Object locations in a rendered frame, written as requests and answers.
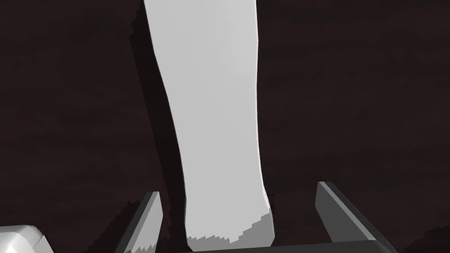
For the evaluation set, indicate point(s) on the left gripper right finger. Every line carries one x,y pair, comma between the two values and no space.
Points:
339,221

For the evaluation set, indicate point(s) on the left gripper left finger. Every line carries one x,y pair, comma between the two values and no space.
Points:
147,228

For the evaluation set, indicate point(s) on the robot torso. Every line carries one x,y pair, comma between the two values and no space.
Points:
21,240

